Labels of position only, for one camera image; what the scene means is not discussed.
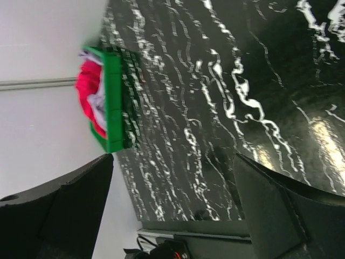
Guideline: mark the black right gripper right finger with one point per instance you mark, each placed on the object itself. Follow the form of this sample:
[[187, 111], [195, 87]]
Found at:
[[287, 218]]

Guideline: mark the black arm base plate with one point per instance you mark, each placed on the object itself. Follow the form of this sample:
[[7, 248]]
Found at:
[[195, 239]]

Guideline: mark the aluminium frame profile left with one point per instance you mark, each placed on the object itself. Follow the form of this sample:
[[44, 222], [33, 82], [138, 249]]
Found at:
[[36, 84]]

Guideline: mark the green plastic bin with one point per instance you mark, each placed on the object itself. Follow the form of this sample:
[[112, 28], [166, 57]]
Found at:
[[118, 64]]

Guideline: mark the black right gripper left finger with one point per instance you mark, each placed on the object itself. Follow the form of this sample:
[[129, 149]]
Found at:
[[60, 218]]

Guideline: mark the red t shirt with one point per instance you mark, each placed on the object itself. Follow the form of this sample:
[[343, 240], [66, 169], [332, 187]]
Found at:
[[87, 83]]

